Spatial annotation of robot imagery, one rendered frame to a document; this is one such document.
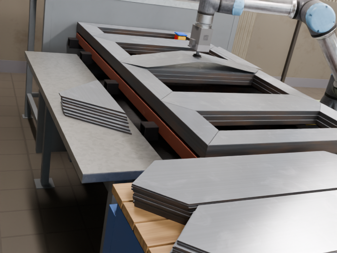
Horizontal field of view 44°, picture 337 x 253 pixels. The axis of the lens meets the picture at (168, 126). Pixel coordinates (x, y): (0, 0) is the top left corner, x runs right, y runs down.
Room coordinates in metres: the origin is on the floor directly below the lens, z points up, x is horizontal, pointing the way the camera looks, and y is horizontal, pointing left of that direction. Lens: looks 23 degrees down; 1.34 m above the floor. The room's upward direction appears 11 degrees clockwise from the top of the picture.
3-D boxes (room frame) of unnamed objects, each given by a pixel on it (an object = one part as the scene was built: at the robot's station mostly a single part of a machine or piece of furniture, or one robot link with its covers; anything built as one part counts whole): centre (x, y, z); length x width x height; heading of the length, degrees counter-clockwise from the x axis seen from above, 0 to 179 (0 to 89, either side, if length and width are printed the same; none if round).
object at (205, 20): (1.93, -0.07, 1.08); 0.08 x 0.08 x 0.05
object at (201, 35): (1.92, -0.06, 1.00); 0.10 x 0.09 x 0.16; 120
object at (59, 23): (2.70, 0.24, 0.50); 1.30 x 0.04 x 1.01; 119
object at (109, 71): (1.77, 0.22, 0.78); 1.56 x 0.09 x 0.06; 29
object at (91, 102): (1.44, 0.30, 0.77); 0.45 x 0.20 x 0.04; 29
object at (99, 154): (1.57, 0.38, 0.73); 1.20 x 0.26 x 0.03; 29
